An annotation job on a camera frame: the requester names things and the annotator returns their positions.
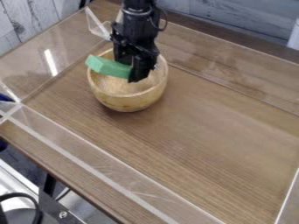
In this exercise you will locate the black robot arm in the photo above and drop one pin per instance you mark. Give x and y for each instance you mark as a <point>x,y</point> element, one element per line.
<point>138,5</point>

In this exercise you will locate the black table leg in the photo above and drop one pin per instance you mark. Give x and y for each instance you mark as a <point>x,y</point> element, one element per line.
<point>50,184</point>

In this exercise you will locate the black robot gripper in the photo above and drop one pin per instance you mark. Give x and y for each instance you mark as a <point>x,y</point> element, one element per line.
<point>134,33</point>

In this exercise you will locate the green rectangular block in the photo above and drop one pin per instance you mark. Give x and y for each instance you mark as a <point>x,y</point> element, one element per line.
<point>108,67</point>

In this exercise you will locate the clear acrylic tray enclosure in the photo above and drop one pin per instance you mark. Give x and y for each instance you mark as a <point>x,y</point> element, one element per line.
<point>209,157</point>

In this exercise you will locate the light wooden bowl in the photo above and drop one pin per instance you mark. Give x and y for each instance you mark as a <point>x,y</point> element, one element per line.
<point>116,92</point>

